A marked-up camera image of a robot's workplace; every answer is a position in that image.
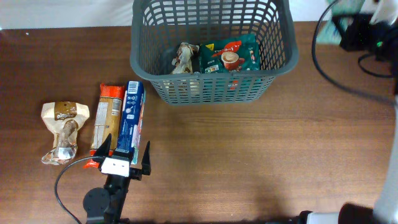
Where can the blue tissue pack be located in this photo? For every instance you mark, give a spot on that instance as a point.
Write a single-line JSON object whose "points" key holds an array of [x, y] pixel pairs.
{"points": [[131, 119]]}

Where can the orange biscuit packet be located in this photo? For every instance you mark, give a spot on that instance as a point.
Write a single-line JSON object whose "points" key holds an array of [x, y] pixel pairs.
{"points": [[108, 117]]}

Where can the green coffee sachet bag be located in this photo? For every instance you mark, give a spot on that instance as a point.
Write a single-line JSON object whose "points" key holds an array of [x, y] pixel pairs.
{"points": [[230, 55]]}

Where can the grey plastic basket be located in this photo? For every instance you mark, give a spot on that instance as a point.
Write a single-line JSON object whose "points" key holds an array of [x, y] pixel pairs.
{"points": [[159, 27]]}

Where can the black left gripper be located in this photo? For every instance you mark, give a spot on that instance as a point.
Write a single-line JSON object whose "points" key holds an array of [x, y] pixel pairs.
{"points": [[146, 165]]}

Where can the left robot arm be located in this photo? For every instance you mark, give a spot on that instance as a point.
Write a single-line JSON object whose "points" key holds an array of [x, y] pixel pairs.
{"points": [[105, 204]]}

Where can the beige chocolate snack pouch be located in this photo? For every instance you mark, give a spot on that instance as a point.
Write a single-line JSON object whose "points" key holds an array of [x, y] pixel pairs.
{"points": [[183, 64]]}

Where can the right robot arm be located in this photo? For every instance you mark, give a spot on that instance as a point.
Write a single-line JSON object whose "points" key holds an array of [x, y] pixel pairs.
{"points": [[341, 143]]}

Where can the beige brown snack pouch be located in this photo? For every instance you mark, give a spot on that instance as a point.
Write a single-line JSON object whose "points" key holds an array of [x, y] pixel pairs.
{"points": [[63, 119]]}

